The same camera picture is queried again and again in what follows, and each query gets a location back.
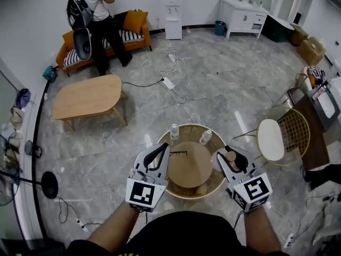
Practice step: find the beige tote bag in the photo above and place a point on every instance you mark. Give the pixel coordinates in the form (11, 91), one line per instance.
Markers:
(17, 117)

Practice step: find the curved back metal chair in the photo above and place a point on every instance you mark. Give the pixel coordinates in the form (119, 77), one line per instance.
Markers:
(294, 95)

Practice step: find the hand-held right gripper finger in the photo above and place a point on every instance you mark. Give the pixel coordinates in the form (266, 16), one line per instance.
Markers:
(247, 161)
(227, 173)

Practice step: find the striped bag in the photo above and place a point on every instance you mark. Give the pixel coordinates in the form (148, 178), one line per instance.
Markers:
(317, 75)

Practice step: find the white water dispenser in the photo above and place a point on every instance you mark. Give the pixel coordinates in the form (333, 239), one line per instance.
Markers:
(173, 23)

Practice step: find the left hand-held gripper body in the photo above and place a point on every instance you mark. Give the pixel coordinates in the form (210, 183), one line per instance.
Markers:
(141, 193)

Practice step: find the large cardboard box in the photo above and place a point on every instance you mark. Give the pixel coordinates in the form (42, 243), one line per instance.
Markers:
(310, 51)

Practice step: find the dark green bathtub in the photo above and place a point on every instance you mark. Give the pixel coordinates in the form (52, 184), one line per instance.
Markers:
(277, 29)

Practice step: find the teal waste bin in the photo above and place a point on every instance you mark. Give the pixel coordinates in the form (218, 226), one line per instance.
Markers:
(220, 28)

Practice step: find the small round wooden ball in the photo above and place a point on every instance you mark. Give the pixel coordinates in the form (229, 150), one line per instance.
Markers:
(230, 156)

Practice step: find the oval wooden low table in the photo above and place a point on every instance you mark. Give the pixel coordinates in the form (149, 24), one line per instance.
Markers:
(85, 97)

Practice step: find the person's black shirt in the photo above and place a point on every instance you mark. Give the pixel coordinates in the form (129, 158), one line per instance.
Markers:
(181, 236)

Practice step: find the person's left forearm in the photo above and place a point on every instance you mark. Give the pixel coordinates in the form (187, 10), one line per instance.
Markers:
(114, 228)

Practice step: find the orange sofa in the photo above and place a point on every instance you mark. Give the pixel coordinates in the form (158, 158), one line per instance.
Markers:
(145, 40)

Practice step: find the black standing fan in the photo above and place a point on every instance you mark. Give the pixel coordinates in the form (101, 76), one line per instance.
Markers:
(49, 184)

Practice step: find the person's right forearm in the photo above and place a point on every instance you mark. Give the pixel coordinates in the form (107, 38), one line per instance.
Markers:
(261, 228)

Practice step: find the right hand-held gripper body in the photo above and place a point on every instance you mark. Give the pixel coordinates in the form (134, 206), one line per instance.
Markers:
(253, 191)

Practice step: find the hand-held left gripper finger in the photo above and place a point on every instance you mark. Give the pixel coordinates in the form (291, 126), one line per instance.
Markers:
(165, 167)
(139, 159)

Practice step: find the small cardboard box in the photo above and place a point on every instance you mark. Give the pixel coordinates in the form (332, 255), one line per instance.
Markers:
(299, 35)

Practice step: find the white vanity cabinet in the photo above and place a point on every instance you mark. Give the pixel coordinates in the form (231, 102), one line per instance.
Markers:
(239, 17)

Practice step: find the black rimmed eyeglasses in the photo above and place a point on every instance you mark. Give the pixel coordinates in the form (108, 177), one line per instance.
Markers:
(178, 153)

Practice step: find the orange throw pillow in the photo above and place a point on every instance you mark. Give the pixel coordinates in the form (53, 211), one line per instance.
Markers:
(136, 21)

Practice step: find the large white power strip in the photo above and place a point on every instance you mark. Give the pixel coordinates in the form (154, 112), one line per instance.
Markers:
(167, 82)

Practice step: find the dark wooden washstand with sink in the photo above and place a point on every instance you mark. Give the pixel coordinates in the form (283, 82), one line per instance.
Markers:
(314, 143)

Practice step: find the striped seat cushion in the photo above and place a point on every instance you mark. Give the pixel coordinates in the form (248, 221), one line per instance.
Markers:
(72, 57)

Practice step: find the purple bag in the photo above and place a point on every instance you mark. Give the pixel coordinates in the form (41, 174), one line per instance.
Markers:
(23, 97)

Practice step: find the clear plastic water bottle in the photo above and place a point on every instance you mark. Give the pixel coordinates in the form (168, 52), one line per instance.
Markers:
(174, 132)
(205, 137)

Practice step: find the black mesh waste basket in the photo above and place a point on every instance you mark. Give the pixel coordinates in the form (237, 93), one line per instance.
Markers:
(32, 148)

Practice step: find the teal storage box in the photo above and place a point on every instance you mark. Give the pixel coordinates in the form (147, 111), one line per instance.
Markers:
(50, 74)

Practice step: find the round glass side table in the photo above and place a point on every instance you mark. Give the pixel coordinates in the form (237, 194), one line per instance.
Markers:
(191, 135)

